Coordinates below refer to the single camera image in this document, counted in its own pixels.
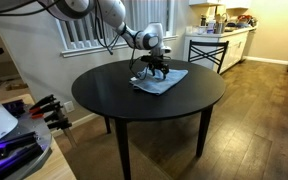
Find blue towel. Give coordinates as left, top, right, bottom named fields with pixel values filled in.
left=129, top=66, right=189, bottom=96

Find black clamp orange trigger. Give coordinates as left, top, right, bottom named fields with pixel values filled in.
left=28, top=101, right=62, bottom=120

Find red kitchen item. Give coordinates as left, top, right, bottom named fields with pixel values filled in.
left=237, top=14, right=253, bottom=24

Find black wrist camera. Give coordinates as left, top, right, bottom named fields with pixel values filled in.
left=140, top=54, right=165, bottom=64

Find white vertical window blinds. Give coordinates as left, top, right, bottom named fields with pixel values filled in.
left=55, top=0, right=172, bottom=50

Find black mounting rails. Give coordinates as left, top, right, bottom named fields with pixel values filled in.
left=0, top=131, right=45, bottom=180

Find white wall outlet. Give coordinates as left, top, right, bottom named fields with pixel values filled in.
left=63, top=100, right=75, bottom=114

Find grey round base plate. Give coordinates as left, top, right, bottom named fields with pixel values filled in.
left=0, top=103, right=54, bottom=180

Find white blue container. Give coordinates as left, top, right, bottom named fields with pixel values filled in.
left=206, top=19, right=217, bottom=35

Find white window sill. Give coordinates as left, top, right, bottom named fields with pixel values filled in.
left=61, top=34, right=179, bottom=58

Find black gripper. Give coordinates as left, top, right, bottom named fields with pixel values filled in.
left=146, top=60, right=170, bottom=80

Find dark bottle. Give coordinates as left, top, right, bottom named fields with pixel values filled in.
left=200, top=14, right=208, bottom=27

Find black clamp metal bar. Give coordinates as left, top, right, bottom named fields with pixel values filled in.
left=47, top=119, right=79, bottom=150

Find black pan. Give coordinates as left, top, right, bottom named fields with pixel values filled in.
left=224, top=22, right=238, bottom=33

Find round black table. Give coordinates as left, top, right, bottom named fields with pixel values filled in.
left=71, top=58, right=227, bottom=180

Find white kitchen counter cabinet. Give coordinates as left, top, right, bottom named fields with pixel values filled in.
left=183, top=26, right=257, bottom=74

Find metal canister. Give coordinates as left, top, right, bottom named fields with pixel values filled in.
left=215, top=21, right=226, bottom=35

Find white upper kitchen cabinet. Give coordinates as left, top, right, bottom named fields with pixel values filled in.
left=188, top=0, right=252, bottom=10

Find blue bowl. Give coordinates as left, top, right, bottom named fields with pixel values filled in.
left=235, top=22, right=251, bottom=30

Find brown cardboard piece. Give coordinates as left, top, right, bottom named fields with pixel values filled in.
left=5, top=81, right=29, bottom=91

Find black metal chair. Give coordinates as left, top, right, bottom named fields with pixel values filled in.
left=187, top=39, right=230, bottom=75

